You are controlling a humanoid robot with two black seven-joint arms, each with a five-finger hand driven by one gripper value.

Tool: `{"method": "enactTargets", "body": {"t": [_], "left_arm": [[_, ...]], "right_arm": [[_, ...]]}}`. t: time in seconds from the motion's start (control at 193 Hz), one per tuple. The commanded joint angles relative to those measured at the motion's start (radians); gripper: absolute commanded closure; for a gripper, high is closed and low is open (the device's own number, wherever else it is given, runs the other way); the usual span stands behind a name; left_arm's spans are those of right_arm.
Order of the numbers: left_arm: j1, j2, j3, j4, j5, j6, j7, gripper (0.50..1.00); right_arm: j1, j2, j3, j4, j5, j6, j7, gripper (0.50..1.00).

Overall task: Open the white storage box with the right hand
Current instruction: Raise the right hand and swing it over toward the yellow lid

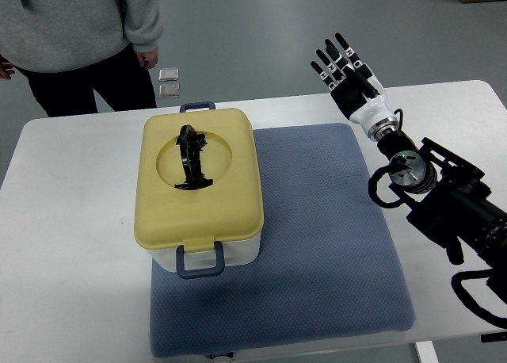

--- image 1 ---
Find blue rear latch handle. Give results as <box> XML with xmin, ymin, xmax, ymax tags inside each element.
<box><xmin>179</xmin><ymin>101</ymin><xmax>215</xmax><ymax>113</ymax></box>

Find yellow storage box lid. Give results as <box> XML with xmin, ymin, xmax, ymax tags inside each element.
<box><xmin>134</xmin><ymin>109</ymin><xmax>264</xmax><ymax>253</ymax></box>

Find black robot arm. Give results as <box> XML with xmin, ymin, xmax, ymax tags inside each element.
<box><xmin>368</xmin><ymin>109</ymin><xmax>506</xmax><ymax>328</ymax></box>

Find upper silver floor plate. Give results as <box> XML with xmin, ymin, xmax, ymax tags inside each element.
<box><xmin>158</xmin><ymin>67</ymin><xmax>179</xmax><ymax>82</ymax></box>

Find blue padded mat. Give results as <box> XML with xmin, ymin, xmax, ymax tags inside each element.
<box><xmin>151</xmin><ymin>124</ymin><xmax>415</xmax><ymax>357</ymax></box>

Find blue front latch handle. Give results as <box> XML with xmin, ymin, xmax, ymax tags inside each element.
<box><xmin>176</xmin><ymin>242</ymin><xmax>226</xmax><ymax>280</ymax></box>

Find white storage box base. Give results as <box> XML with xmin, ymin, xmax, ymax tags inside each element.
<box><xmin>147</xmin><ymin>233</ymin><xmax>261</xmax><ymax>272</ymax></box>

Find person in grey sweater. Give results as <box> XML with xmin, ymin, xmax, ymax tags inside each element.
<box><xmin>1</xmin><ymin>0</ymin><xmax>163</xmax><ymax>117</ymax></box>

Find blue latch handle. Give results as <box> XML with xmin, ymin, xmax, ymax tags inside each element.
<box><xmin>176</xmin><ymin>242</ymin><xmax>226</xmax><ymax>280</ymax></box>
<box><xmin>179</xmin><ymin>101</ymin><xmax>215</xmax><ymax>113</ymax></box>

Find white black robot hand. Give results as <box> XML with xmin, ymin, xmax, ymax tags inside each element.
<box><xmin>311</xmin><ymin>32</ymin><xmax>401</xmax><ymax>141</ymax></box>

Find dark label under mat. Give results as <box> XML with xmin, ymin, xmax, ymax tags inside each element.
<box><xmin>208</xmin><ymin>352</ymin><xmax>234</xmax><ymax>363</ymax></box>

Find white table leg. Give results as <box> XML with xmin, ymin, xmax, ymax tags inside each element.
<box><xmin>414</xmin><ymin>341</ymin><xmax>439</xmax><ymax>363</ymax></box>

